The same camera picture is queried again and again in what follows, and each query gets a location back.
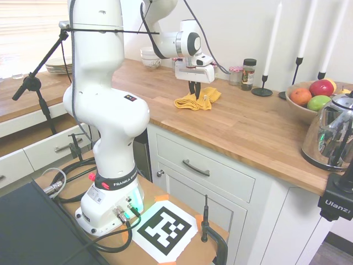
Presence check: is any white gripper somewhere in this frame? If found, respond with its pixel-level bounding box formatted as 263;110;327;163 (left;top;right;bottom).
174;61;216;100

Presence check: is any yellow cloth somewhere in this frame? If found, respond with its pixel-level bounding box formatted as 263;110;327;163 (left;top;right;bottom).
174;87;222;112

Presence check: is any jar with red checkered lid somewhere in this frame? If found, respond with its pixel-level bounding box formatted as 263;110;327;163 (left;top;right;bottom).
228;66;242;87

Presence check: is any white bowl with dark pattern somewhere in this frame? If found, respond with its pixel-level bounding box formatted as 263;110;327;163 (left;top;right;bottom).
142;57;162;70

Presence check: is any spice jar with black lid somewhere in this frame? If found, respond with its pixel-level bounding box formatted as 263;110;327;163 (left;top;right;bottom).
240;58;258;92

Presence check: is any tall white candle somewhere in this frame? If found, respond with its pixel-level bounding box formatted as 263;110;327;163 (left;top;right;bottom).
263;1;284;77
320;0;351;74
297;0;318;59

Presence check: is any orange fruit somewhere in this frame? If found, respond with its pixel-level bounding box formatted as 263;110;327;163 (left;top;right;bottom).
290;88;313;107

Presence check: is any wooden fruit bowl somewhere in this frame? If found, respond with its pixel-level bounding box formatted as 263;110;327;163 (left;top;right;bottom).
285;81;353;125

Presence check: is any green apple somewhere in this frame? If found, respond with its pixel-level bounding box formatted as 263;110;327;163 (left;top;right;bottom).
306;95;332;112

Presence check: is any red apple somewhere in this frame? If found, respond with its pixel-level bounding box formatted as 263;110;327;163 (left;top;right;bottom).
308;79;335;97

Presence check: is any small black clamp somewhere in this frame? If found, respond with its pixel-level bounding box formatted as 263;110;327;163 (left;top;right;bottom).
68;132;85;162

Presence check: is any large black clamp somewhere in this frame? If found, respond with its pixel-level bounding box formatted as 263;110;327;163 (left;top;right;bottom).
200;194;229;265

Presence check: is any stack of white plates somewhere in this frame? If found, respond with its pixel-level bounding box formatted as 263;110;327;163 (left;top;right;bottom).
45;65;74;75

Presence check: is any yellow lemon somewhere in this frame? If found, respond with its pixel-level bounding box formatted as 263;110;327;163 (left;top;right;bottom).
325;78;338;93

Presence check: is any white plate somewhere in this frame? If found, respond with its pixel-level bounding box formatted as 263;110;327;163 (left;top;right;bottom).
46;57;73;67

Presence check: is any black and white marker sheet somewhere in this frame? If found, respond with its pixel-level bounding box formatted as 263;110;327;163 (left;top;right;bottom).
132;200;200;262

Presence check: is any white kitchen cabinet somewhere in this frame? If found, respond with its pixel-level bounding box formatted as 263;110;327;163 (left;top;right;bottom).
147;123;333;265

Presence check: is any shiny steel kettle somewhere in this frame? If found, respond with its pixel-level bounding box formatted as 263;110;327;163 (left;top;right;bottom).
301;89;353;172

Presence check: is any white window blind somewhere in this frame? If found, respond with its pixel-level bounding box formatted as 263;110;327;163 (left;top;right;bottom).
0;0;69;78

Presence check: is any black flat box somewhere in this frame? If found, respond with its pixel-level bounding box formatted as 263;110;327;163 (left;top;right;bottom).
0;180;103;265

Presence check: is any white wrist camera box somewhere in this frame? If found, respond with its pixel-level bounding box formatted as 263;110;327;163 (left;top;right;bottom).
192;54;213;68

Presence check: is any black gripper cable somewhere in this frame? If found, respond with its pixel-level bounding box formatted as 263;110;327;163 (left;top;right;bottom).
138;0;232;76

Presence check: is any dark drawer handle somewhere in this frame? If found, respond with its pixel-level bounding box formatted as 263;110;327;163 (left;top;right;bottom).
181;159;211;177

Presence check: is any thin black strap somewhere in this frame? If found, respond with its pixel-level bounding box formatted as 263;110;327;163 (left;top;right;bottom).
68;27;161;36

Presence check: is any white drawer with dark handle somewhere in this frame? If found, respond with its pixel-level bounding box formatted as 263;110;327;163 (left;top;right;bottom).
155;133;256;204

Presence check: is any steel drawer handle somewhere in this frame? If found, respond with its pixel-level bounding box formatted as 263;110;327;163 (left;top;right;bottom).
54;137;84;153

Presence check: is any black camera stand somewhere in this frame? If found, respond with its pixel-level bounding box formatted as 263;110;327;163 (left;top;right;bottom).
12;21;73;136

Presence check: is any white drawer with steel handle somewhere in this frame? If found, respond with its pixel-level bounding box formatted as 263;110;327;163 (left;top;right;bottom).
23;128;94;172

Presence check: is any grey cable with metal plug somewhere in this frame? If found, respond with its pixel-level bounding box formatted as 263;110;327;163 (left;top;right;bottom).
41;168;67;197

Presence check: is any black base cable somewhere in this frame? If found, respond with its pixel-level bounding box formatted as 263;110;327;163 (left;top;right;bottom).
50;159;142;253

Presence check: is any black Ulanzi camera mount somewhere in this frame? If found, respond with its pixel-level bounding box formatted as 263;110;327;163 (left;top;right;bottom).
317;171;353;222

